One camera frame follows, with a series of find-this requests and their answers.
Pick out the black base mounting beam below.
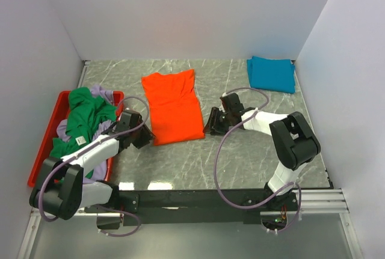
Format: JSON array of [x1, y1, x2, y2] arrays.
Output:
[[119, 189, 271, 227]]

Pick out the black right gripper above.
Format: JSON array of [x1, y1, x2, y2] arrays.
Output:
[[203, 107, 233, 136]]

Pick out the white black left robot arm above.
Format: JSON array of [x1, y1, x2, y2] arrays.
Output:
[[29, 110, 155, 221]]

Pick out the green t shirt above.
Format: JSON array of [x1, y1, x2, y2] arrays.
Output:
[[49, 87, 120, 178]]

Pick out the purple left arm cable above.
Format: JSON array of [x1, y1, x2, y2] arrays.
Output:
[[38, 96, 150, 222]]

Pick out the red plastic bin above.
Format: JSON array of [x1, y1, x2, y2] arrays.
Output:
[[28, 91, 124, 187]]

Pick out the orange t shirt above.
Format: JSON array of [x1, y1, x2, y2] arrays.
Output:
[[141, 69, 205, 146]]

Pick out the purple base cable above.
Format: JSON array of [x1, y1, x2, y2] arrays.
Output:
[[99, 206, 142, 238]]

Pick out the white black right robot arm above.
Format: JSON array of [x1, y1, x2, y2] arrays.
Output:
[[203, 93, 321, 210]]

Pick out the folded blue t shirt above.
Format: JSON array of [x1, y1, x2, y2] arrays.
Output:
[[246, 56, 295, 94]]

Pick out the lavender t shirt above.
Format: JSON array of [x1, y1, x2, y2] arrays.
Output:
[[56, 84, 118, 183]]

